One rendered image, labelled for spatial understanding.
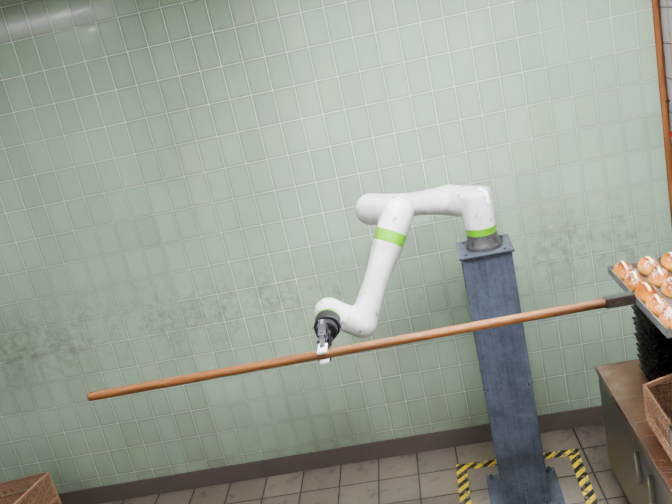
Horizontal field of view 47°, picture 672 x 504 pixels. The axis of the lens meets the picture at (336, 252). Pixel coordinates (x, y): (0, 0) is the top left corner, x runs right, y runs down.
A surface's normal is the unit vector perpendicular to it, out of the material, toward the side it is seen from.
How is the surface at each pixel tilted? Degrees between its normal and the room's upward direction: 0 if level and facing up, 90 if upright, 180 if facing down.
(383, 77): 90
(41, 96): 90
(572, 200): 90
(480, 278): 90
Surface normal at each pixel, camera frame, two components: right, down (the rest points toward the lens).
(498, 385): -0.08, 0.31
